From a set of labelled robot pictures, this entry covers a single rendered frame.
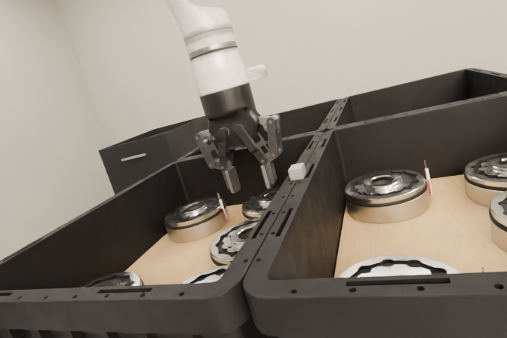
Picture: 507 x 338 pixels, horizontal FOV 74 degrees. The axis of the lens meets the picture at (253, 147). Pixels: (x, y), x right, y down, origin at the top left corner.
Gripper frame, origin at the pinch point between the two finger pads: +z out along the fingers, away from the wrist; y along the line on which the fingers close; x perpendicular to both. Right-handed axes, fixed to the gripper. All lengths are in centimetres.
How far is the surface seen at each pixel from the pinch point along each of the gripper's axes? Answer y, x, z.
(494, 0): 100, 335, -24
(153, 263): -12.2, -12.0, 6.4
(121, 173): -132, 92, 16
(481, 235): 27.7, -7.5, 6.4
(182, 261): -7.4, -11.5, 6.4
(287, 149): 4.2, 7.5, -2.0
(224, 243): 1.2, -12.8, 3.2
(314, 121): -1.4, 47.2, 1.2
